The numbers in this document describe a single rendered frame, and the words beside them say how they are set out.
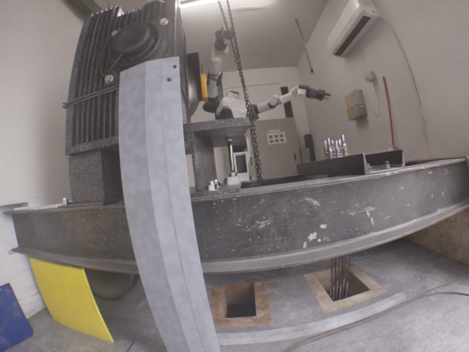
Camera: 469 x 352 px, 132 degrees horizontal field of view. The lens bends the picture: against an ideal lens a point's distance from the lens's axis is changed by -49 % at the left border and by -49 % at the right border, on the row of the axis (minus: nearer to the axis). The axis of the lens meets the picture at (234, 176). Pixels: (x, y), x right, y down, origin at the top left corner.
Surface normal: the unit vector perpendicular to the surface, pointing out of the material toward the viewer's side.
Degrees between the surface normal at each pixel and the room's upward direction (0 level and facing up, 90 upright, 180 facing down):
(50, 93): 90
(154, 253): 90
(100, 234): 90
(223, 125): 90
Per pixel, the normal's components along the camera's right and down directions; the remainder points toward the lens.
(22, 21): 0.99, -0.12
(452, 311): -0.12, -0.99
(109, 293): -0.21, -0.64
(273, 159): -0.04, 0.01
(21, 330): 0.96, -0.10
